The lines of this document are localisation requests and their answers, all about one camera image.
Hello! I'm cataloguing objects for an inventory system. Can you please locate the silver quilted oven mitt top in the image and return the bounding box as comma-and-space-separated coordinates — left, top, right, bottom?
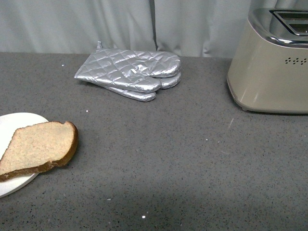
74, 41, 181, 93

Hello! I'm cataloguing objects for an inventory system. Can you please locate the beige chrome two-slot toaster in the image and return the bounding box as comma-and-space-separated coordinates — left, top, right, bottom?
227, 8, 308, 114

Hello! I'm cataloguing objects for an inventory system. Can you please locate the silver quilted oven mitt bottom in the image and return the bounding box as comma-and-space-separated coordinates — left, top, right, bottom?
104, 72, 181, 102

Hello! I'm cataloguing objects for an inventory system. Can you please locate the silver quilted oven mitt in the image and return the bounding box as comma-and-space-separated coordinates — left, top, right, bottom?
74, 41, 181, 93
104, 72, 181, 102

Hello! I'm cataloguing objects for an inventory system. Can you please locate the grey-white curtain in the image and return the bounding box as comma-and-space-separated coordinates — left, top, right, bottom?
0, 0, 308, 58

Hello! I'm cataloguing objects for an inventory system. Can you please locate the white round plate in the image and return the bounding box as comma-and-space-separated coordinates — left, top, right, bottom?
0, 112, 50, 198

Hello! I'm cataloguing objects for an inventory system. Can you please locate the brown bread slice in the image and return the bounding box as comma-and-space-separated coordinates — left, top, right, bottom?
0, 121, 78, 182

